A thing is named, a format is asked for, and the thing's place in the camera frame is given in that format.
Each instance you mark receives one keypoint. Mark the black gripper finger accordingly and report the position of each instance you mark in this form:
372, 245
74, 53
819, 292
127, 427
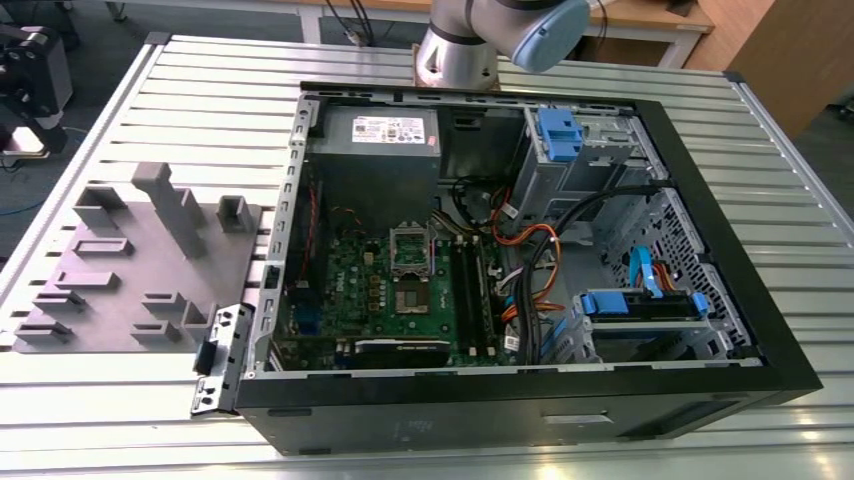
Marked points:
29, 75

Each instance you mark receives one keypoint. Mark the thin metal locking lever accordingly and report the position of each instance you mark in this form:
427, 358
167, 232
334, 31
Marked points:
435, 250

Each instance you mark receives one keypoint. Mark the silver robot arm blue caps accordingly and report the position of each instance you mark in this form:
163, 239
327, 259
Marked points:
460, 55

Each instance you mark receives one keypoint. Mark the CPU socket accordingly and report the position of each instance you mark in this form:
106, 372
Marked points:
410, 300

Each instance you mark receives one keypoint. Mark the grey parts rack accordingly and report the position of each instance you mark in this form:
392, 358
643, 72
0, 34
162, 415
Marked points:
154, 270

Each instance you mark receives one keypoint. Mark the grey power supply unit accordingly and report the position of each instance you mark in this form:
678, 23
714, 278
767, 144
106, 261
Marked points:
400, 131

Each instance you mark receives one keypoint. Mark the blue motherboard connector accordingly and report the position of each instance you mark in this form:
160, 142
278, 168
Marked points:
307, 320

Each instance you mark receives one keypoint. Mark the green motherboard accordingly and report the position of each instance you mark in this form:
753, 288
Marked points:
354, 300

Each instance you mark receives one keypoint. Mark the graphics card with fan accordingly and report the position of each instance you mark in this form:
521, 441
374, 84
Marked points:
400, 350

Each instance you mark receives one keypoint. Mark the black RAM slot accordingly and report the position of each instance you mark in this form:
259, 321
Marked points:
469, 295
485, 295
478, 295
463, 295

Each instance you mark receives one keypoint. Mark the blue plastic drive latch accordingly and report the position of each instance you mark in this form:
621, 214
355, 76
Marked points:
557, 135

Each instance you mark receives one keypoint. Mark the grey metal drive cage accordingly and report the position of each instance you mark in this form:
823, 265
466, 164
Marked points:
601, 170

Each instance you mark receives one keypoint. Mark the black open PC case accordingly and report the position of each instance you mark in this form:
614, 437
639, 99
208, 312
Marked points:
467, 410

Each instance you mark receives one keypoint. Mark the wooden desk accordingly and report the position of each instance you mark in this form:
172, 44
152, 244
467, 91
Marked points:
657, 21

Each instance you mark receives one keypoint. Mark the hard disk in blue carrier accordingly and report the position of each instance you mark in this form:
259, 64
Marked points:
603, 304

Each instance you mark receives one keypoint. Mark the grey metal disk bay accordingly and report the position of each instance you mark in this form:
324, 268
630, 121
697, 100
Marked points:
641, 326

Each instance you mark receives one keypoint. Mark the brown wooden cabinet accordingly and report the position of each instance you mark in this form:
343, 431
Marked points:
787, 50

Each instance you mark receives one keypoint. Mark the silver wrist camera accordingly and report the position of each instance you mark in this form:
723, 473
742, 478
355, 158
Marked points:
60, 75

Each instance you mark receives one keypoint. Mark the grey metal card bracket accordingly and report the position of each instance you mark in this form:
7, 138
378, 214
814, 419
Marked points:
227, 345

